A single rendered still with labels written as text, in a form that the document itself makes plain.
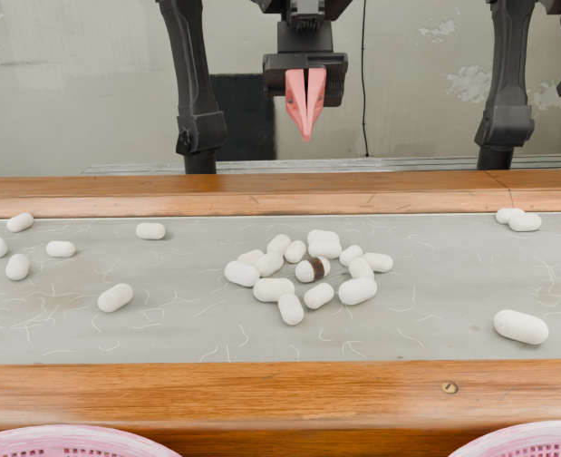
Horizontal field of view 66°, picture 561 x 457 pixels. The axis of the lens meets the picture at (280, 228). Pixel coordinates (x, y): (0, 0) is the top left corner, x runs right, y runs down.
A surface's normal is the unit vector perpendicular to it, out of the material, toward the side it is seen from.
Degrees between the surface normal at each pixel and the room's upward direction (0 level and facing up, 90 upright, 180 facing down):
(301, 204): 45
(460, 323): 0
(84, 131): 90
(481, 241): 0
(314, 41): 40
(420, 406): 0
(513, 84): 69
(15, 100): 90
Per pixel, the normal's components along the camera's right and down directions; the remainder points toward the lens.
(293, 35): -0.01, -0.42
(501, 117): -0.13, 0.07
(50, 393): -0.01, -0.91
